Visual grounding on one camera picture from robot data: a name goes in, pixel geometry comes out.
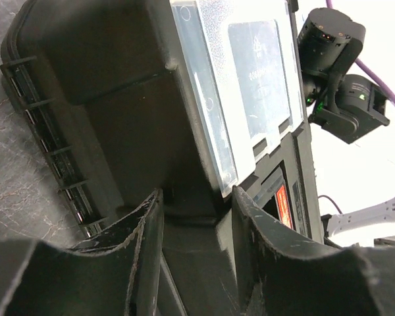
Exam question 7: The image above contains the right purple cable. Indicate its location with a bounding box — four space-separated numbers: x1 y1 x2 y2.
317 0 395 215

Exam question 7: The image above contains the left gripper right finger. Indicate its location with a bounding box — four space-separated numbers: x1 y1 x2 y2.
232 187 395 315

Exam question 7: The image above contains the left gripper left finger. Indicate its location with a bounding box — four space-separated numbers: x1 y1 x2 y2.
0 190 164 315

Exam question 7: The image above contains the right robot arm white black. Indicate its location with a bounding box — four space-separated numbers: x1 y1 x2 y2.
297 7 390 144

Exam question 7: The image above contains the black plastic tool box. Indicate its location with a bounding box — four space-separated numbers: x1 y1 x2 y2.
0 0 325 316

